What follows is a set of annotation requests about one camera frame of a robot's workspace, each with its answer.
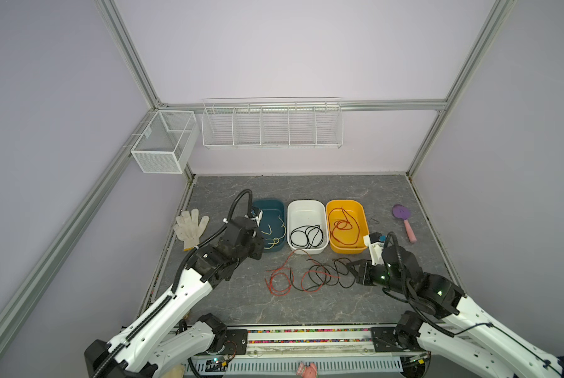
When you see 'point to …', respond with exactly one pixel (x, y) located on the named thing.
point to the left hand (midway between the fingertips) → (257, 238)
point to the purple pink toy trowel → (402, 212)
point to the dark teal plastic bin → (272, 224)
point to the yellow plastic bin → (356, 208)
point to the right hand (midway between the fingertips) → (347, 267)
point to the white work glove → (189, 229)
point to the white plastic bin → (309, 212)
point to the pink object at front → (308, 372)
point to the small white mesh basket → (166, 142)
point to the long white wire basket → (272, 123)
